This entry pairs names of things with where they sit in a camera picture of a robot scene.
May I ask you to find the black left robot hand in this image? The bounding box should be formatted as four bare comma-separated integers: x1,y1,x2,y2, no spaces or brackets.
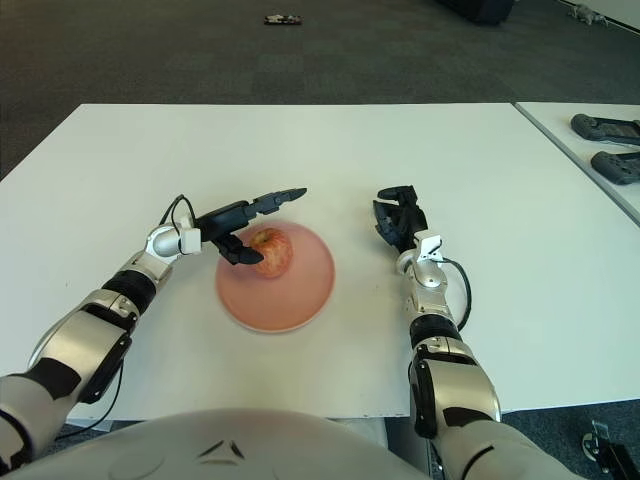
179,187,309,266

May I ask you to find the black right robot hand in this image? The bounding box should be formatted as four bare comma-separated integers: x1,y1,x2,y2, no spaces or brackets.
372,184,445,265

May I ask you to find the red apple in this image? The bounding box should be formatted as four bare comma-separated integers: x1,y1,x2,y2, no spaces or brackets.
249,227,294,278

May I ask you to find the pink round plate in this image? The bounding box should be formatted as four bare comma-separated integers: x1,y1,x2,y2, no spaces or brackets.
215,222,336,335

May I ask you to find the grey handheld controller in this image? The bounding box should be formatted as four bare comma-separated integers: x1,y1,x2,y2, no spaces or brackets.
591,151,640,187
571,113,640,147

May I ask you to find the grey robot torso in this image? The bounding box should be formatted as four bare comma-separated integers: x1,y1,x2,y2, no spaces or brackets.
0,407,566,480

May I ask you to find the dark blue bag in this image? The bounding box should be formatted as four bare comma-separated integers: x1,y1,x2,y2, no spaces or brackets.
434,0,516,27

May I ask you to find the black wheeled stand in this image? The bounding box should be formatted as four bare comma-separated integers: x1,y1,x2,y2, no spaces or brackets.
582,420,640,480

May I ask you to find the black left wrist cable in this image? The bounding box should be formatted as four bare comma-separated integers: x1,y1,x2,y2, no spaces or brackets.
158,194,196,234

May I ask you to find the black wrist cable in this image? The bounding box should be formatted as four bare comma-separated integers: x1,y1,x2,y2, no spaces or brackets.
442,257,473,331
158,194,196,234

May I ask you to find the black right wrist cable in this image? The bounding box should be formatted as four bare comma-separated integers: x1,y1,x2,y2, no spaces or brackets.
442,257,473,331

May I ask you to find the thin black shoulder cable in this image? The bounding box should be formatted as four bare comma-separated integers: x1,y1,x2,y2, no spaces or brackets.
54,357,126,441

